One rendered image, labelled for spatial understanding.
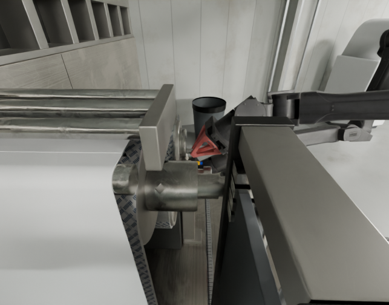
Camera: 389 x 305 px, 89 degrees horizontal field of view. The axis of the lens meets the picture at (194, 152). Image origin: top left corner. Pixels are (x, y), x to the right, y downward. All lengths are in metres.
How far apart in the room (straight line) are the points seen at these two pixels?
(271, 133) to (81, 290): 0.23
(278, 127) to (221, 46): 3.20
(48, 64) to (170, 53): 2.60
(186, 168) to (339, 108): 0.31
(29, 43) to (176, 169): 0.53
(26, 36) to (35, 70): 0.09
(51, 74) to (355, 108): 0.68
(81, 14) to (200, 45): 2.46
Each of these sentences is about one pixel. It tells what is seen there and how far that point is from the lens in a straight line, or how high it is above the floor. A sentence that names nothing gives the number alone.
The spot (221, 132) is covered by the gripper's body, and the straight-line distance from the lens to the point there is 0.46.
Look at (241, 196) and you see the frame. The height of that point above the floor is 1.38.
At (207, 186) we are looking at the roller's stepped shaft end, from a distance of 0.24.
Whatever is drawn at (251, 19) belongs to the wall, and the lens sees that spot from 3.53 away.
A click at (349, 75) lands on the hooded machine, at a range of 3.98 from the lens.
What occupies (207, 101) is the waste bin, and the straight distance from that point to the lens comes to 3.05.
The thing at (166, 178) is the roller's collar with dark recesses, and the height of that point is 1.36.
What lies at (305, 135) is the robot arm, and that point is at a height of 1.20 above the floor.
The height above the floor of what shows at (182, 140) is 1.28.
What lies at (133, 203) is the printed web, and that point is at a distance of 0.19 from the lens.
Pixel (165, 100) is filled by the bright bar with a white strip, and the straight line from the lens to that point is 0.17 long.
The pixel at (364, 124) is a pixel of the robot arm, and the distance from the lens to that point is 0.90.
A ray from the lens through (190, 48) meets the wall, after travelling 3.21.
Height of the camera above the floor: 1.51
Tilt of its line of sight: 33 degrees down
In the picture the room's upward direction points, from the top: straight up
